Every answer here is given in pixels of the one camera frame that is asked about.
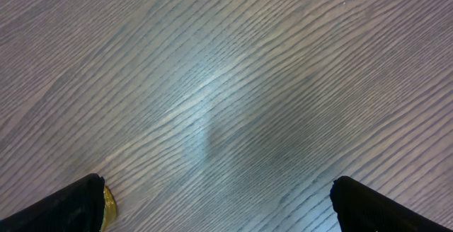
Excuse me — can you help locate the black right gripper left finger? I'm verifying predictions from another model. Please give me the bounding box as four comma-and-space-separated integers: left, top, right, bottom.
1, 173, 105, 232

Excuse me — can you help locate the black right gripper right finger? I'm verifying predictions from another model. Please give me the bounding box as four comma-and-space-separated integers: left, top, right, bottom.
330, 176, 452, 232

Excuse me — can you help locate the yellow drink bottle grey cap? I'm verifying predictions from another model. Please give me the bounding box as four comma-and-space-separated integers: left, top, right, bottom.
100, 185, 117, 232

